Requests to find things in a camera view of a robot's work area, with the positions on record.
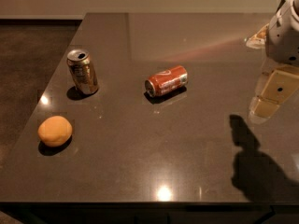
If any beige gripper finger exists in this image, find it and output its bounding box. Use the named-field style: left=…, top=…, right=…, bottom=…
left=246, top=24, right=268, bottom=49
left=249, top=58, right=299, bottom=124

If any red coke can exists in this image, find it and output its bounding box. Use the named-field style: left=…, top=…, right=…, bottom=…
left=145, top=65, right=188, bottom=98

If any silver gold soda can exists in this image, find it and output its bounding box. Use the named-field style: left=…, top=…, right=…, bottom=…
left=66, top=49, right=99, bottom=95

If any orange fruit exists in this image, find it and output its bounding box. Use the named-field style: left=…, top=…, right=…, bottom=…
left=37, top=116, right=73, bottom=147

